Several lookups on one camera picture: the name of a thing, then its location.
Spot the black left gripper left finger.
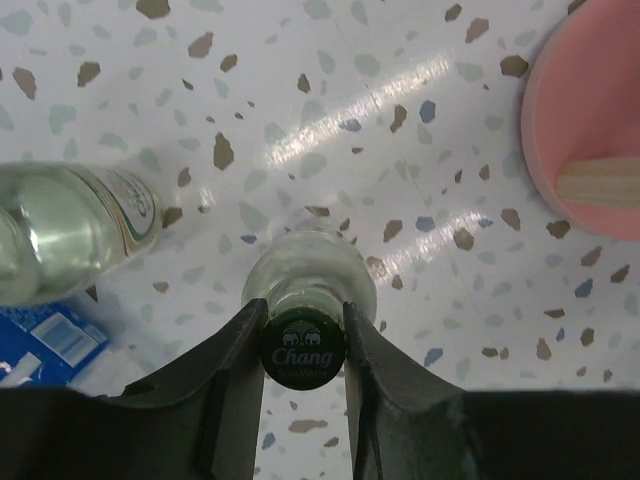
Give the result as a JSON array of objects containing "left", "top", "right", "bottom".
[{"left": 1, "top": 299, "right": 268, "bottom": 479}]

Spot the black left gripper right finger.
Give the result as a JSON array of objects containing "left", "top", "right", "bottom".
[{"left": 343, "top": 303, "right": 639, "bottom": 479}]

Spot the clear Chang glass bottle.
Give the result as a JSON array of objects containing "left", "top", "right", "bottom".
[
  {"left": 1, "top": 162, "right": 162, "bottom": 307},
  {"left": 242, "top": 230, "right": 377, "bottom": 391}
]

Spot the pink three-tier shelf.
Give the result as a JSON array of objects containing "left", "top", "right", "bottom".
[{"left": 520, "top": 0, "right": 639, "bottom": 242}]

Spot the lying blue label water bottle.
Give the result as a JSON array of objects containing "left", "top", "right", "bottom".
[{"left": 1, "top": 296, "right": 140, "bottom": 396}]

